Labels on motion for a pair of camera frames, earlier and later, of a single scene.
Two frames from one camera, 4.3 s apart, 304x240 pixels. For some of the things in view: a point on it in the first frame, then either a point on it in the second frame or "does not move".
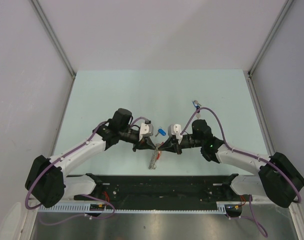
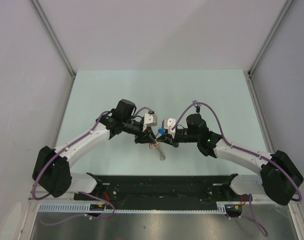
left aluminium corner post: x=49 y=29 does not move
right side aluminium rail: x=257 y=103 does not move
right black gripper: x=171 y=145 → x=167 y=138
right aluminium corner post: x=276 y=25 does not move
